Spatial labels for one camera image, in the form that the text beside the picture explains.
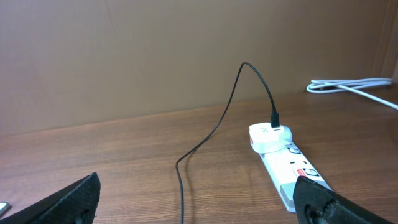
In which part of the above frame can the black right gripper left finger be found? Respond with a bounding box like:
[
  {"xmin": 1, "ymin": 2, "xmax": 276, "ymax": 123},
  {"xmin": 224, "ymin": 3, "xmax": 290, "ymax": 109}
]
[{"xmin": 1, "ymin": 172, "xmax": 101, "ymax": 224}]

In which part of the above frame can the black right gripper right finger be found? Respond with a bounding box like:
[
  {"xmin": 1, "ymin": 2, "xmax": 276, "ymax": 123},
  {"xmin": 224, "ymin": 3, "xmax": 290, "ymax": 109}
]
[{"xmin": 293, "ymin": 176, "xmax": 392, "ymax": 224}]

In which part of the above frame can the Galaxy S25 smartphone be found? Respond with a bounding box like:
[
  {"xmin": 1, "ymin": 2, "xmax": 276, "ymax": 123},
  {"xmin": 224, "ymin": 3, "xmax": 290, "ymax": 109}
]
[{"xmin": 0, "ymin": 202, "xmax": 10, "ymax": 216}]

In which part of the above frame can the black USB charging cable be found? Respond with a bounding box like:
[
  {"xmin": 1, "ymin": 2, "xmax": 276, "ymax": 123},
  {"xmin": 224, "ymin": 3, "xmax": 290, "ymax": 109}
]
[{"xmin": 175, "ymin": 62, "xmax": 280, "ymax": 224}]

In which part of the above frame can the white power strip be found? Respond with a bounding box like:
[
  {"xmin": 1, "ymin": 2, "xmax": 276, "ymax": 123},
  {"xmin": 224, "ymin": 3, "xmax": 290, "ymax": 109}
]
[{"xmin": 260, "ymin": 143, "xmax": 331, "ymax": 213}]

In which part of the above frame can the white USB wall charger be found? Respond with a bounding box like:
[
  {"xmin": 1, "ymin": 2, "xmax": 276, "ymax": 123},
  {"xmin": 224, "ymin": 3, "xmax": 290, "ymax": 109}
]
[{"xmin": 249, "ymin": 123, "xmax": 293, "ymax": 154}]

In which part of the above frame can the white power strip cord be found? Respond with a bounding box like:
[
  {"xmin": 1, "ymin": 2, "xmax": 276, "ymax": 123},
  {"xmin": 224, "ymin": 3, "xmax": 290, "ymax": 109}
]
[{"xmin": 306, "ymin": 77, "xmax": 398, "ymax": 111}]

